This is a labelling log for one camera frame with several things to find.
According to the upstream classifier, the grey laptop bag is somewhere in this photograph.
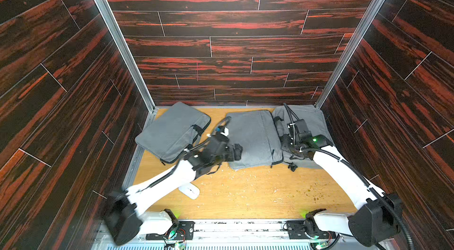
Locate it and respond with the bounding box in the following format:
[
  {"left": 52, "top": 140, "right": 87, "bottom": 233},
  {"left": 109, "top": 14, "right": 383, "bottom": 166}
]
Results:
[
  {"left": 227, "top": 110, "right": 284, "bottom": 170},
  {"left": 272, "top": 104, "right": 333, "bottom": 171},
  {"left": 135, "top": 102, "right": 211, "bottom": 164}
]

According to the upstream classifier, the white computer mouse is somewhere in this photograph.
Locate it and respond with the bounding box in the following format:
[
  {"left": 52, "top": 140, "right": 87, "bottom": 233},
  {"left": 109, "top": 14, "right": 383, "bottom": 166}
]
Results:
[{"left": 178, "top": 183, "right": 201, "bottom": 200}]

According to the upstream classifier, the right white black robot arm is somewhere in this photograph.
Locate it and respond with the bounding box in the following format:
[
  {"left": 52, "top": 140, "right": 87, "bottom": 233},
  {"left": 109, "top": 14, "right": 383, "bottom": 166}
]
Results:
[{"left": 274, "top": 117, "right": 415, "bottom": 250}]

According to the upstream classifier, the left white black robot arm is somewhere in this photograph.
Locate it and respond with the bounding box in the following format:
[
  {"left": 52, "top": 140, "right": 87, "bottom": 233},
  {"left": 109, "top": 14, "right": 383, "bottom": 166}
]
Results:
[{"left": 102, "top": 116, "right": 243, "bottom": 246}]

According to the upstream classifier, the aluminium front rail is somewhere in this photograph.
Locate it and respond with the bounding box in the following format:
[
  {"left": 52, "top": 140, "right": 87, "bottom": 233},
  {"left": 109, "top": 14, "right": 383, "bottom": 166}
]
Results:
[{"left": 121, "top": 219, "right": 364, "bottom": 250}]

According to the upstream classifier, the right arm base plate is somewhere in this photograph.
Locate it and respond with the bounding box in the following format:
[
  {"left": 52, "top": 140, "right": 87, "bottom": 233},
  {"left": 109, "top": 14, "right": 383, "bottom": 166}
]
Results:
[{"left": 283, "top": 219, "right": 337, "bottom": 241}]

